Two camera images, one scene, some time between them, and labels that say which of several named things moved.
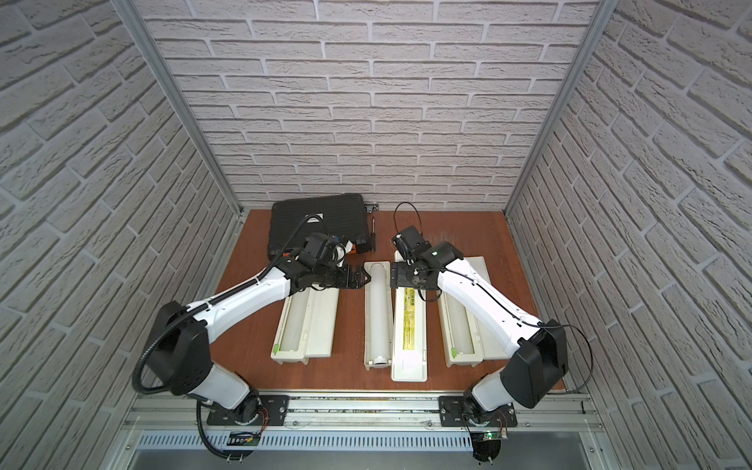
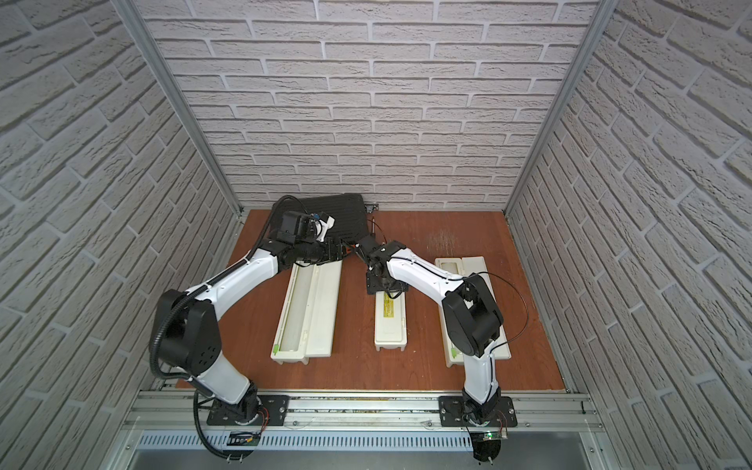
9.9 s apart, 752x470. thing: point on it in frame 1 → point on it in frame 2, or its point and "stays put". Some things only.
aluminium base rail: (567, 421) stays put
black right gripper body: (401, 272) → (383, 285)
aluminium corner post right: (599, 23) stays put
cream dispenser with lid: (306, 325) stays put
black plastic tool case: (344, 214) stays put
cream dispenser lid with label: (409, 337) → (391, 321)
